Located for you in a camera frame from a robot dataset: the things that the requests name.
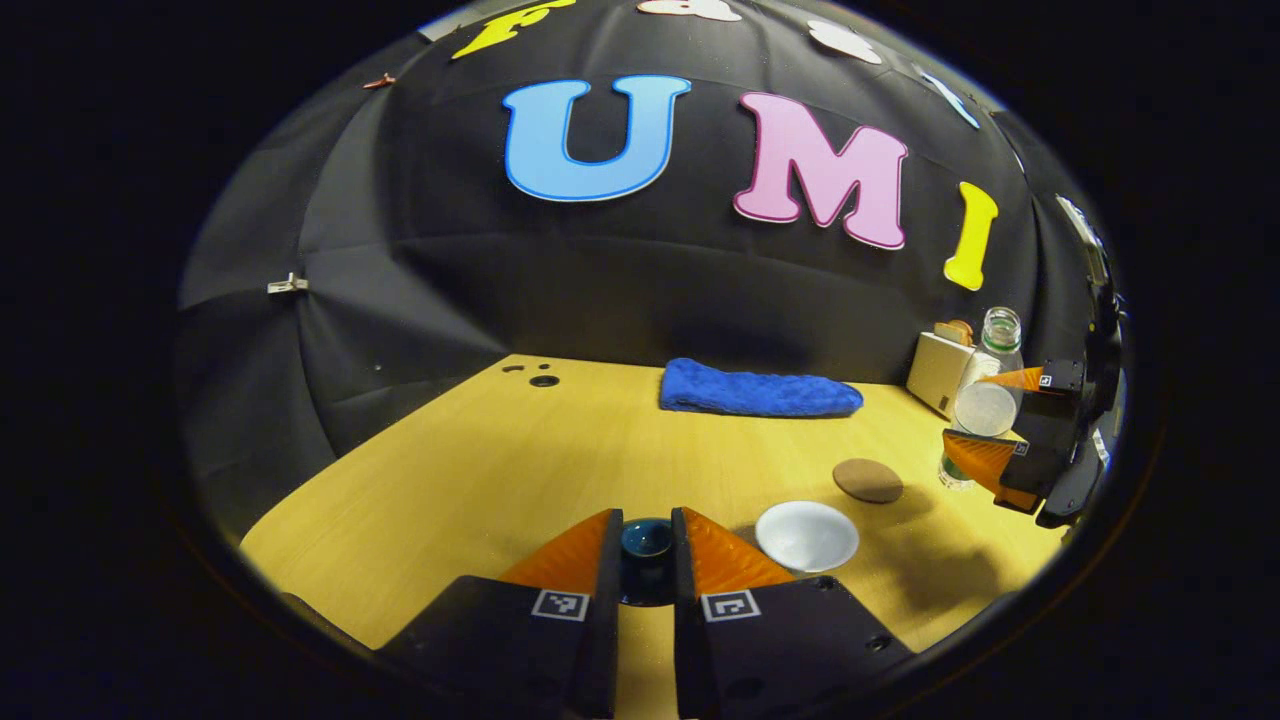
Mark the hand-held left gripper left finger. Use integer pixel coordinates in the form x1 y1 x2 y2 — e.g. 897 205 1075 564
375 508 623 720

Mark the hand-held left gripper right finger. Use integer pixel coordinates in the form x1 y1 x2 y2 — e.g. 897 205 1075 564
672 507 916 720

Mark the clear plastic water bottle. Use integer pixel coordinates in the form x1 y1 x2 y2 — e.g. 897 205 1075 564
938 306 1024 491

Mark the teal teacup lid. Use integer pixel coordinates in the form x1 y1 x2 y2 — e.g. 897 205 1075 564
620 517 676 608

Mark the teal teacup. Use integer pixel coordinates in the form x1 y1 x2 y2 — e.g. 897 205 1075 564
755 500 861 574

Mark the brown round coaster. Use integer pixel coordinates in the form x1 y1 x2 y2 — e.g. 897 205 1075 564
833 458 905 505

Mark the white toaster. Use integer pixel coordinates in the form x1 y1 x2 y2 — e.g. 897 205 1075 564
906 330 1001 421

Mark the blue towel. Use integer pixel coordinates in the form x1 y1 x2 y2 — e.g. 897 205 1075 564
659 358 864 419

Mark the black backdrop cloth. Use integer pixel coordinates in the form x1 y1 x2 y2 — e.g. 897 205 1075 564
175 0 1121 521

